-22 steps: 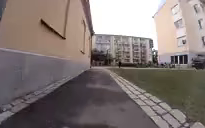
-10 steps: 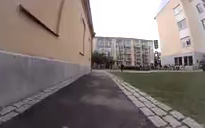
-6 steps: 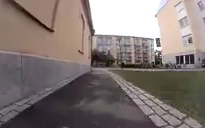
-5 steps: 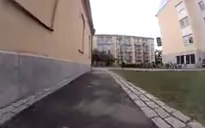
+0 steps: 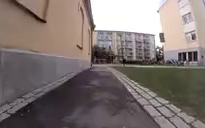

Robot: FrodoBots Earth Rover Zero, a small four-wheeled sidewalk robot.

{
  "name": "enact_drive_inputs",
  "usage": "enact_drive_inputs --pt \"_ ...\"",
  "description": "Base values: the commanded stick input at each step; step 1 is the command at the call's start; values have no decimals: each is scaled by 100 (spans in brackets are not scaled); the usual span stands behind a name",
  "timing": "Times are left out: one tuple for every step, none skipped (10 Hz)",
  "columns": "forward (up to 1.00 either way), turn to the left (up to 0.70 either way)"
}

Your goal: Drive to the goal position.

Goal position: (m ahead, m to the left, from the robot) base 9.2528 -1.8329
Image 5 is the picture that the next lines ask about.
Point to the trees before apartment block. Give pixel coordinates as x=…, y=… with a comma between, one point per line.
x=101, y=54

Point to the person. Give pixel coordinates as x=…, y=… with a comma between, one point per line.
x=124, y=61

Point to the grey apartment block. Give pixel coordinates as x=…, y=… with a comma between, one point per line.
x=126, y=45

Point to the dark asphalt path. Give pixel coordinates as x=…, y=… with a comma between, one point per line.
x=86, y=100

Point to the cobblestone edge strip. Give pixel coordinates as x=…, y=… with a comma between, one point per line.
x=26, y=97
x=150, y=100

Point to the ochre building with grey base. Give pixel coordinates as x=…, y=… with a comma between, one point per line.
x=36, y=43

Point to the green lawn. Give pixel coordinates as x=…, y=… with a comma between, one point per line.
x=180, y=85

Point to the beige multi-storey building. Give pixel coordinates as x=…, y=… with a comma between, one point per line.
x=190, y=30

